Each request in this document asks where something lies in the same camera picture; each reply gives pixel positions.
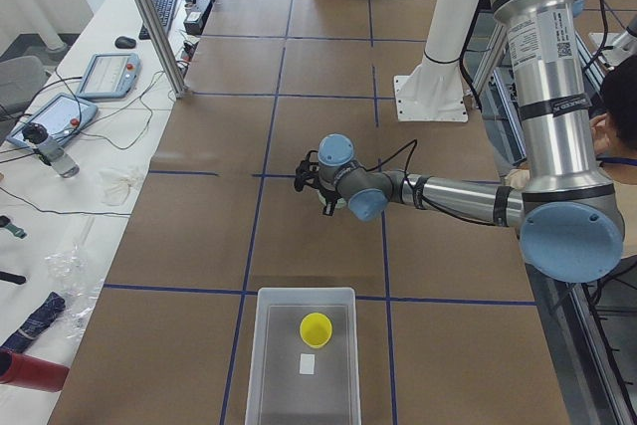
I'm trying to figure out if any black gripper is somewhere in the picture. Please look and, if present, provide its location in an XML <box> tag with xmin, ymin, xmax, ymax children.
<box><xmin>318</xmin><ymin>181</ymin><xmax>339</xmax><ymax>216</ymax></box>

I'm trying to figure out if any light green bowl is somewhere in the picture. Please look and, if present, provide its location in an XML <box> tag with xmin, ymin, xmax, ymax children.
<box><xmin>317</xmin><ymin>190</ymin><xmax>347</xmax><ymax>210</ymax></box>

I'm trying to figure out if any yellow plastic cup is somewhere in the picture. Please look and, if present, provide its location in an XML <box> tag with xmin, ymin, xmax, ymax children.
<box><xmin>299</xmin><ymin>312</ymin><xmax>333</xmax><ymax>349</ymax></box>

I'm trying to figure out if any white label in box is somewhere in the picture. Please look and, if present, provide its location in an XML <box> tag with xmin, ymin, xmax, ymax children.
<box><xmin>299</xmin><ymin>353</ymin><xmax>316</xmax><ymax>375</ymax></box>

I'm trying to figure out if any clear plastic storage box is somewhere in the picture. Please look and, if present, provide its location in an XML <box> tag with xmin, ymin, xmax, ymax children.
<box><xmin>245</xmin><ymin>287</ymin><xmax>361</xmax><ymax>424</ymax></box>

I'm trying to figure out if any black power adapter box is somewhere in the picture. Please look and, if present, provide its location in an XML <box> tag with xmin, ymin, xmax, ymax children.
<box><xmin>183</xmin><ymin>0</ymin><xmax>212</xmax><ymax>36</ymax></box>

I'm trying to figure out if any white crumpled tissue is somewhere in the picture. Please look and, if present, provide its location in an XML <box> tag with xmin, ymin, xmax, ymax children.
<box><xmin>99</xmin><ymin>167</ymin><xmax>145</xmax><ymax>206</ymax></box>

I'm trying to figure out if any blue teach pendant far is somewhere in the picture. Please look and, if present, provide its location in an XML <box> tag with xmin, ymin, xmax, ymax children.
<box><xmin>76</xmin><ymin>53</ymin><xmax>141</xmax><ymax>101</ymax></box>

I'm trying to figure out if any blue teach pendant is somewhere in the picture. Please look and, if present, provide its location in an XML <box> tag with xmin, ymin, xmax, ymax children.
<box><xmin>6</xmin><ymin>94</ymin><xmax>98</xmax><ymax>148</ymax></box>
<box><xmin>76</xmin><ymin>53</ymin><xmax>141</xmax><ymax>101</ymax></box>

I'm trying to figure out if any black keyboard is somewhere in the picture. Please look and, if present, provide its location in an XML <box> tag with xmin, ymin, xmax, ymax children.
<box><xmin>152</xmin><ymin>0</ymin><xmax>179</xmax><ymax>33</ymax></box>

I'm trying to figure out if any black computer mouse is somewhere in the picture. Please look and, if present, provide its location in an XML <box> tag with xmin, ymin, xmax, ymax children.
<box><xmin>114</xmin><ymin>36</ymin><xmax>136</xmax><ymax>50</ymax></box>

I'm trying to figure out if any crumpled clear plastic wrap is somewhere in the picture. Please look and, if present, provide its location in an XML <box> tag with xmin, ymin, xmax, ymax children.
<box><xmin>45</xmin><ymin>246</ymin><xmax>105</xmax><ymax>343</ymax></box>

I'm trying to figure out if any blue teach pendant near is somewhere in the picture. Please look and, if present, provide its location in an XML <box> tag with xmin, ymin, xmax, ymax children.
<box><xmin>6</xmin><ymin>94</ymin><xmax>98</xmax><ymax>148</ymax></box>

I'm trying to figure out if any clear water bottle black cap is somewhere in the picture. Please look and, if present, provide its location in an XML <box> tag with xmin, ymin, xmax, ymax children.
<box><xmin>22</xmin><ymin>122</ymin><xmax>80</xmax><ymax>178</ymax></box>

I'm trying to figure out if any person in beige shirt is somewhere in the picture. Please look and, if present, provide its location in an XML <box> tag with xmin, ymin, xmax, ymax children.
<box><xmin>502</xmin><ymin>54</ymin><xmax>637</xmax><ymax>267</ymax></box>

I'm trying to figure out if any folded blue umbrella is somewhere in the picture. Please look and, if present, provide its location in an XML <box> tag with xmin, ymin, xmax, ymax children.
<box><xmin>1</xmin><ymin>292</ymin><xmax>66</xmax><ymax>353</ymax></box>

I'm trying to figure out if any black marker pen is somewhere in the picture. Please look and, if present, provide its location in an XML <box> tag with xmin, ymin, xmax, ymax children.
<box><xmin>0</xmin><ymin>271</ymin><xmax>27</xmax><ymax>285</ymax></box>

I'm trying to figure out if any green wrist watch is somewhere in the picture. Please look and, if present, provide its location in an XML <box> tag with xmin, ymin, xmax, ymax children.
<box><xmin>0</xmin><ymin>215</ymin><xmax>27</xmax><ymax>239</ymax></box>

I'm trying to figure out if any grey office chair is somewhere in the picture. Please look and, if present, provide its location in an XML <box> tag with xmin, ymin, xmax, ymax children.
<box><xmin>1</xmin><ymin>56</ymin><xmax>48</xmax><ymax>119</ymax></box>

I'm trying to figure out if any dark red bottle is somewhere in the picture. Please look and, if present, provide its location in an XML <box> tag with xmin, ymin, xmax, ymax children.
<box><xmin>1</xmin><ymin>349</ymin><xmax>70</xmax><ymax>392</ymax></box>

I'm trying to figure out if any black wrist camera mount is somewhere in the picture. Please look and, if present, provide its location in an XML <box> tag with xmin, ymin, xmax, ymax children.
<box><xmin>294</xmin><ymin>150</ymin><xmax>320</xmax><ymax>192</ymax></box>

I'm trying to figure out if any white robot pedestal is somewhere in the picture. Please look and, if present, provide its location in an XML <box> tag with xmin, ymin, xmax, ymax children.
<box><xmin>394</xmin><ymin>0</ymin><xmax>483</xmax><ymax>122</ymax></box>

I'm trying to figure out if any aluminium frame post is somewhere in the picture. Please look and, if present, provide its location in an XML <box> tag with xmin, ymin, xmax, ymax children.
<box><xmin>134</xmin><ymin>0</ymin><xmax>187</xmax><ymax>99</ymax></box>

